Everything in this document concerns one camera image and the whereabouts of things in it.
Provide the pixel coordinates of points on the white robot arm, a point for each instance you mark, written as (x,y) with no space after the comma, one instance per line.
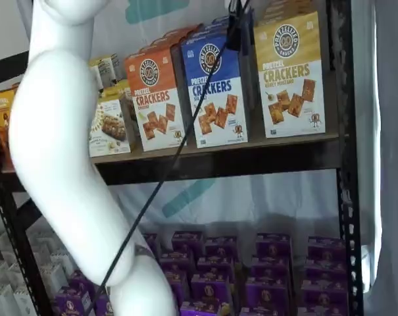
(54,131)

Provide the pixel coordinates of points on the wooden metal shelf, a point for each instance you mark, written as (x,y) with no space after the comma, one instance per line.
(251,161)

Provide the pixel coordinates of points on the blue pretzel crackers box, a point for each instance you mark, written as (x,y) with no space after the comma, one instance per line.
(205,31)
(220,20)
(225,98)

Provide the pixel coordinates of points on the black metal shelf rack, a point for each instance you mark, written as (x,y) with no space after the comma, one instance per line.
(251,197)

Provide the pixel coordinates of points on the orange pretzel crackers box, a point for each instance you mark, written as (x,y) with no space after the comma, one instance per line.
(182,35)
(172,42)
(189,29)
(152,98)

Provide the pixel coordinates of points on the purple Annie's snack box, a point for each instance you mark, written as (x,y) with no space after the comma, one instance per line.
(323,294)
(273,245)
(267,294)
(271,268)
(179,291)
(106,307)
(187,242)
(72,303)
(327,247)
(216,266)
(77,281)
(205,309)
(325,271)
(177,265)
(221,247)
(212,288)

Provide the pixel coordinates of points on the Simple Mills almond bar box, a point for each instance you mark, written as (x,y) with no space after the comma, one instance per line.
(110,131)
(114,93)
(118,84)

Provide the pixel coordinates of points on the yellow pretzel crackers box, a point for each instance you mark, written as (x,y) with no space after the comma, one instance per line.
(290,82)
(290,8)

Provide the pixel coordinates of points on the Simple Mills Sweet Thins box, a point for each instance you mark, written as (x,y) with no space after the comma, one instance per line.
(101,70)
(116,66)

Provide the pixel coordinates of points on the wooden shelf board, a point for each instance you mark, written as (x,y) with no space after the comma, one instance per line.
(333,137)

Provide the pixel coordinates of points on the black perforated metal upright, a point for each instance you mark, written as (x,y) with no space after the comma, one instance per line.
(346,214)
(24,250)

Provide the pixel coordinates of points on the plain white curtain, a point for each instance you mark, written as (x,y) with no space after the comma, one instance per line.
(389,164)

